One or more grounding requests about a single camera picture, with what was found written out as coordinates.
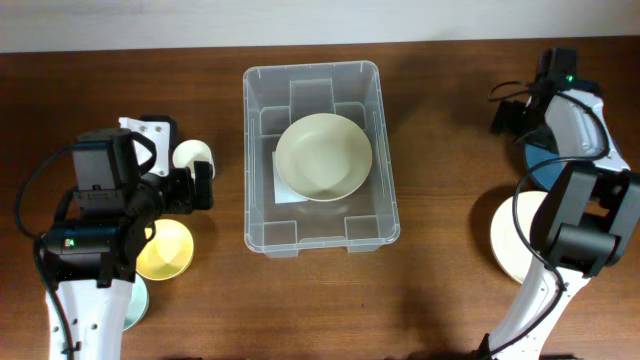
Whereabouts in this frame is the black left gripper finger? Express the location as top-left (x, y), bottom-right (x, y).
top-left (118, 115), bottom-right (178, 176)
top-left (193, 161), bottom-right (214, 209)

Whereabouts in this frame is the cream plastic cup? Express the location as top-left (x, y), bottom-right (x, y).
top-left (172, 139), bottom-right (215, 178)

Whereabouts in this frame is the blue plastic bowl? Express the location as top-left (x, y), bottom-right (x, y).
top-left (524, 144), bottom-right (564, 191)

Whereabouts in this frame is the beige plastic bowl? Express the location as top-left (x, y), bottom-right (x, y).
top-left (274, 113), bottom-right (373, 202)

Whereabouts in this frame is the cream plastic bowl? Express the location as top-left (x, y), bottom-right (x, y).
top-left (490, 191), bottom-right (547, 283)

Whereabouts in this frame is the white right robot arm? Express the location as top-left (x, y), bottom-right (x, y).
top-left (473, 48), bottom-right (639, 359)

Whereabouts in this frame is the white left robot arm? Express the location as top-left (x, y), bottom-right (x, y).
top-left (34, 115), bottom-right (214, 359)

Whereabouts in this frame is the yellow plastic bowl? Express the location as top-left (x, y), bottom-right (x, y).
top-left (136, 219), bottom-right (194, 281)

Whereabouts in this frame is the white paper label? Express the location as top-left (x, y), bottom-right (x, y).
top-left (272, 153), bottom-right (307, 204)

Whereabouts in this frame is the clear plastic storage bin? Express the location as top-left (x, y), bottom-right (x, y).
top-left (243, 60), bottom-right (400, 258)

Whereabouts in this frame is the mint green plastic bowl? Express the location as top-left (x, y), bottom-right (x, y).
top-left (123, 274), bottom-right (149, 331)

